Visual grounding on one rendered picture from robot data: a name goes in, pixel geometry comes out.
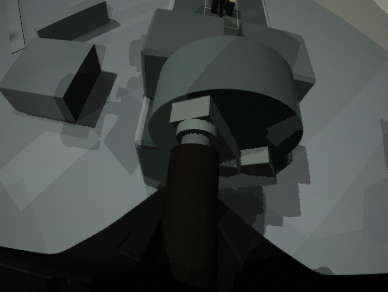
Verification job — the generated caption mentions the black rectangular block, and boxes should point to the black rectangular block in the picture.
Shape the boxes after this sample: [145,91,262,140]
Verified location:
[33,0,109,41]

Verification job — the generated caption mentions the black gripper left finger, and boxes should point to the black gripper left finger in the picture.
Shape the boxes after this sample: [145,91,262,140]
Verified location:
[0,186,165,292]

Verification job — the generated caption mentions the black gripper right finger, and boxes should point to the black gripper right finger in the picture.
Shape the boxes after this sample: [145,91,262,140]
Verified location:
[213,198,388,292]

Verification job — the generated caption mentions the dark grey block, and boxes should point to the dark grey block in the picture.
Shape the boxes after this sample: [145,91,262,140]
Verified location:
[0,37,101,121]

